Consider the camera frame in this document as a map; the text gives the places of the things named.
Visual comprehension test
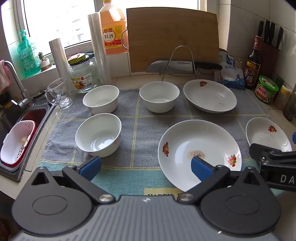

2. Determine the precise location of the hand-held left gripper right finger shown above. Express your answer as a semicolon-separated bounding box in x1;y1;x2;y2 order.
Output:
177;156;262;205

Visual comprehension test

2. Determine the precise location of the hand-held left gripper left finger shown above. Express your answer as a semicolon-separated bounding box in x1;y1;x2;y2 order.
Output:
30;156;116;205

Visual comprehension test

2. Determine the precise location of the white floral plate with stain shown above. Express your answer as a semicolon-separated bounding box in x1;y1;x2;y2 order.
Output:
158;120;242;192

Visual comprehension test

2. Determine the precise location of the white bowl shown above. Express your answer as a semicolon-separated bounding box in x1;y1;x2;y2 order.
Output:
83;85;119;114
75;113;122;158
139;81;180;113

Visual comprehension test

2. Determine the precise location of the glass bottle with red cap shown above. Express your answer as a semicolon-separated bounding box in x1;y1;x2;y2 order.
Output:
282;81;296;121

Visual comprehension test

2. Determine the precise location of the yellow lidded spice jar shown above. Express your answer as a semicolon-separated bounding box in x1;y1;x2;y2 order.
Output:
274;85;291;110

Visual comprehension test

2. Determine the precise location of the green lidded sauce jar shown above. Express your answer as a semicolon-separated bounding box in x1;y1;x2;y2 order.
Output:
255;75;279;104

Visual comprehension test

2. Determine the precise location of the grey checked mat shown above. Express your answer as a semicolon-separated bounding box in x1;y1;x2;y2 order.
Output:
38;87;287;200

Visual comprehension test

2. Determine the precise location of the steel sink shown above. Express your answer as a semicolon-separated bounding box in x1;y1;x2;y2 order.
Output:
0;102;57;182

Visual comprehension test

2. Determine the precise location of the red basin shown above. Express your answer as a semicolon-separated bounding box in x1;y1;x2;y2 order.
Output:
0;108;48;173

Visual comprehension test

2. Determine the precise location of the clear glass mug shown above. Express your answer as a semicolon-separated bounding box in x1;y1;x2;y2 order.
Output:
45;77;73;110

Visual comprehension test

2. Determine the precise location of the white colander basket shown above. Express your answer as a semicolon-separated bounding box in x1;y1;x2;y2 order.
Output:
0;120;36;172

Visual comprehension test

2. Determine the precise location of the white and blue salt bag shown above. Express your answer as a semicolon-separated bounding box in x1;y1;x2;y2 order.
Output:
218;49;247;90

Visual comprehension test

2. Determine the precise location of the dark vinegar bottle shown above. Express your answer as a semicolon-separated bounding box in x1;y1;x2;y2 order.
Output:
245;35;262;90

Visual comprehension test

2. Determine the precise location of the dark red knife block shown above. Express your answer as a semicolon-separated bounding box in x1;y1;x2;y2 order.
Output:
259;39;286;76

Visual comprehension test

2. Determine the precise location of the glass jar with lid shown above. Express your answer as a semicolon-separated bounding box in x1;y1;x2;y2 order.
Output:
67;53;99;93

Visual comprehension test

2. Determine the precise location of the small steel dish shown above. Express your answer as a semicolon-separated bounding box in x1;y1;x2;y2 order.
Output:
31;89;48;99

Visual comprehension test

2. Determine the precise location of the steel faucet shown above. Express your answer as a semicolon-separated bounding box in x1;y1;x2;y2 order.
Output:
3;61;33;108

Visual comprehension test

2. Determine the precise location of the short plastic wrap roll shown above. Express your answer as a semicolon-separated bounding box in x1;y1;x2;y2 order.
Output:
48;38;71;80

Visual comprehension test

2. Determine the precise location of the small potted plant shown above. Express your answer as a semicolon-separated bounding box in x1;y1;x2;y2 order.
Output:
38;51;52;71

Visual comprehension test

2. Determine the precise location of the tall plastic wrap roll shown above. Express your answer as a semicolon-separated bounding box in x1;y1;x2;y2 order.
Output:
87;13;112;86

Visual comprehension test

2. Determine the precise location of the pink towel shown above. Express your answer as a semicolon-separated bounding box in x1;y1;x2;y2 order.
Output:
0;60;12;94

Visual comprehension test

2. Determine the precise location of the green detergent pump bottle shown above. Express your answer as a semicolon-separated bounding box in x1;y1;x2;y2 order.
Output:
17;30;42;78

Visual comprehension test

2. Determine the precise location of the wooden cutting board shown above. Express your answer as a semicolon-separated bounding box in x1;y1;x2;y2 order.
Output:
126;8;220;76

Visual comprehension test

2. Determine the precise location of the orange cooking wine bottle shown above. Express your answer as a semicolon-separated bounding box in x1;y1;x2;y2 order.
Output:
99;0;129;56

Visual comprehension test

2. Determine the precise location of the black handled kitchen knife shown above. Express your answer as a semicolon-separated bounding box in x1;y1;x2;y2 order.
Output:
146;60;223;75

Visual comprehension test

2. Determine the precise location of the steel wire rack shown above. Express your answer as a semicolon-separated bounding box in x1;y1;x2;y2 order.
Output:
159;46;201;81

